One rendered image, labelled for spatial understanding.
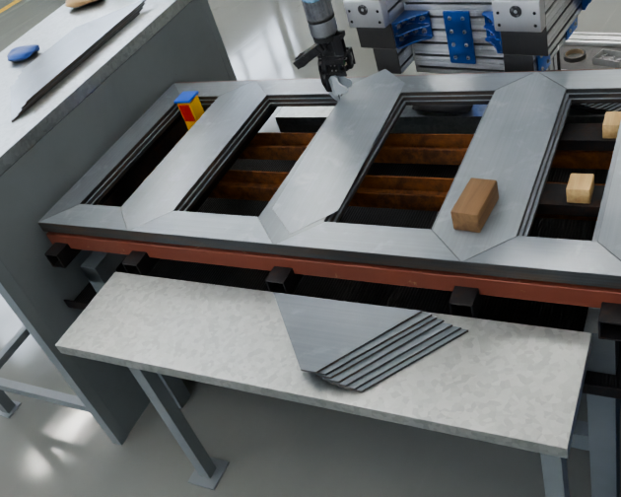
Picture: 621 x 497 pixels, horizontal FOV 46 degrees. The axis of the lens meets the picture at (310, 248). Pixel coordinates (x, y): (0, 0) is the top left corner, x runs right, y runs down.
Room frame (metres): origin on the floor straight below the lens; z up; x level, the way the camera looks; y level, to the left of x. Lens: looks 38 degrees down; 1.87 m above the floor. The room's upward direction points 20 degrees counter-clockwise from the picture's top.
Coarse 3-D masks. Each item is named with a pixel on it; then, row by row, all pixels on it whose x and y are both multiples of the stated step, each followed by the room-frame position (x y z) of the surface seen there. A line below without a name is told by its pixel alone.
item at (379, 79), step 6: (366, 78) 1.96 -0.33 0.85; (372, 78) 1.95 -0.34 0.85; (378, 78) 1.94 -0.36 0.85; (384, 78) 1.92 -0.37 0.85; (390, 78) 1.91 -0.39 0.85; (396, 78) 1.90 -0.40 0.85; (354, 84) 1.95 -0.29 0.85; (360, 84) 1.94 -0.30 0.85; (366, 84) 1.93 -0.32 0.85; (372, 84) 1.91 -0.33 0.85; (378, 84) 1.90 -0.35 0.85; (384, 84) 1.89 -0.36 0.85
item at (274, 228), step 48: (288, 96) 2.03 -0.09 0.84; (432, 96) 1.76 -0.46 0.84; (480, 96) 1.67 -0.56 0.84; (576, 96) 1.52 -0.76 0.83; (144, 144) 2.08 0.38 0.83; (240, 144) 1.89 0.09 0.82; (96, 192) 1.89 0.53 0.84; (192, 192) 1.70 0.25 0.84; (144, 240) 1.59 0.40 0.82; (192, 240) 1.49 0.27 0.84
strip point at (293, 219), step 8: (272, 208) 1.49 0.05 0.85; (280, 208) 1.48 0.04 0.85; (288, 208) 1.46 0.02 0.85; (280, 216) 1.44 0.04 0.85; (288, 216) 1.43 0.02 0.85; (296, 216) 1.42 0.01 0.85; (304, 216) 1.41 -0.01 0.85; (312, 216) 1.40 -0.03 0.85; (320, 216) 1.39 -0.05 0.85; (288, 224) 1.40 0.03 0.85; (296, 224) 1.39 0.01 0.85; (304, 224) 1.38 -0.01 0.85
